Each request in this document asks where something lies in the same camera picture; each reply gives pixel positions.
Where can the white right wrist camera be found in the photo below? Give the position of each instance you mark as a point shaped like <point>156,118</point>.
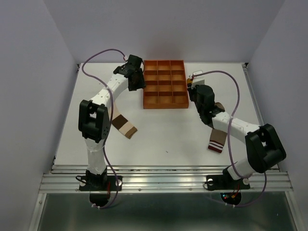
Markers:
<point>200,80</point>

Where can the taupe sock with maroon cuff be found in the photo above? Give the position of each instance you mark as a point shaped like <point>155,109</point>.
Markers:
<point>217,140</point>

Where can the cream and brown sock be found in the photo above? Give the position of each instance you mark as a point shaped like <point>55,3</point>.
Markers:
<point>124,126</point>

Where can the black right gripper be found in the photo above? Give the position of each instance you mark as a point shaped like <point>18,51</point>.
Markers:
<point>191,89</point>

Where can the aluminium right side rail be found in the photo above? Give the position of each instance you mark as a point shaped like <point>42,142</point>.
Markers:
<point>257,108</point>

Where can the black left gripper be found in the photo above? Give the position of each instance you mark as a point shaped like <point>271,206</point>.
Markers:
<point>142,83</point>

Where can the orange compartment tray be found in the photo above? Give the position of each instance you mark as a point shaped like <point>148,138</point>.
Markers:
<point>166,86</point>

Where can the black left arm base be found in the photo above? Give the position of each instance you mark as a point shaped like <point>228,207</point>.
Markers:
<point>102,191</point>

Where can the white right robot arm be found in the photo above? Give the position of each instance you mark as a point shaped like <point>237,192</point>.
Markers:
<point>239,129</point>

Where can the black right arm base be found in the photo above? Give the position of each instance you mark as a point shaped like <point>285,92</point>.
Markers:
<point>231,189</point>

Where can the aluminium front rail frame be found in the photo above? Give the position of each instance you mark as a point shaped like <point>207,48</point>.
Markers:
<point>160,179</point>

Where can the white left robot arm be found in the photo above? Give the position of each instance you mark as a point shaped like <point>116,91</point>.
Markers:
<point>99,113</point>

